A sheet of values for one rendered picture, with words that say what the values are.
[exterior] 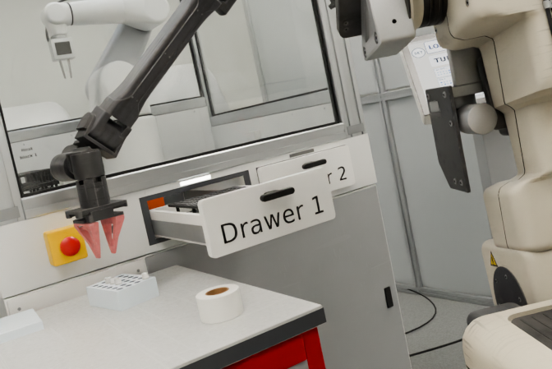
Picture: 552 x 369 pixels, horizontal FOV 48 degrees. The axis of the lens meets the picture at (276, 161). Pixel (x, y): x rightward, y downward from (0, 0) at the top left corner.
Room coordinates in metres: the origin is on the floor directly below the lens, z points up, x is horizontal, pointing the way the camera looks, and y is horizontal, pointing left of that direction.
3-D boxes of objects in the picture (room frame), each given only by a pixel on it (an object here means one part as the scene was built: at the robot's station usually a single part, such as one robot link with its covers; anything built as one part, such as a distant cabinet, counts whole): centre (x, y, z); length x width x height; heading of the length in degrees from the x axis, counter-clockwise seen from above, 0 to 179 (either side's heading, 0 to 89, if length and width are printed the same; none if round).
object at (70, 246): (1.26, 0.45, 0.88); 0.04 x 0.03 x 0.04; 121
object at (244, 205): (1.20, 0.03, 0.87); 0.29 x 0.02 x 0.11; 121
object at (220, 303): (0.97, 0.13, 0.78); 0.07 x 0.07 x 0.04
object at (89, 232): (1.19, 0.36, 0.90); 0.07 x 0.07 x 0.09; 42
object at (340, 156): (1.64, -0.08, 0.87); 0.29 x 0.02 x 0.11; 121
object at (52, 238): (1.29, 0.47, 0.88); 0.07 x 0.05 x 0.07; 121
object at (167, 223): (1.38, 0.14, 0.86); 0.40 x 0.26 x 0.06; 31
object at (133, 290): (1.18, 0.34, 0.78); 0.12 x 0.08 x 0.04; 43
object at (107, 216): (1.19, 0.36, 0.90); 0.07 x 0.07 x 0.09; 42
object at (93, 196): (1.19, 0.36, 0.97); 0.10 x 0.07 x 0.07; 132
